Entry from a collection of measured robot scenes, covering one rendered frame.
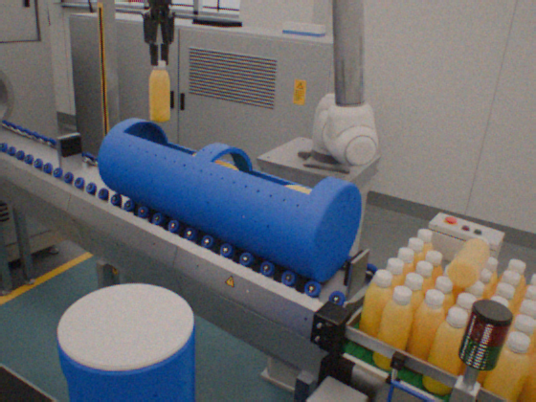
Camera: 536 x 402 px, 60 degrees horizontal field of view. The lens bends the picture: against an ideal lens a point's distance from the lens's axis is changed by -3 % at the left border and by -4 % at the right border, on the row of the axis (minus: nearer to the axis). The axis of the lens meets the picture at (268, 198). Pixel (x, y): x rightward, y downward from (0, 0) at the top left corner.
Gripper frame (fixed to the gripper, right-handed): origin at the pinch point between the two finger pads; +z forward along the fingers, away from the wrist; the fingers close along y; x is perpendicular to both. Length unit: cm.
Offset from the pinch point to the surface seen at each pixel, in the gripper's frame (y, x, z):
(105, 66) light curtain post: -25, -64, 14
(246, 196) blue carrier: 17, 53, 30
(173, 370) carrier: 63, 72, 48
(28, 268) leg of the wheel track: -1, -119, 134
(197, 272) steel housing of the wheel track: 19, 36, 61
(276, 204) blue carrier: 17, 62, 30
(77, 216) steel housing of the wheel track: 19, -28, 63
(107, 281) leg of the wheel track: 13, -21, 92
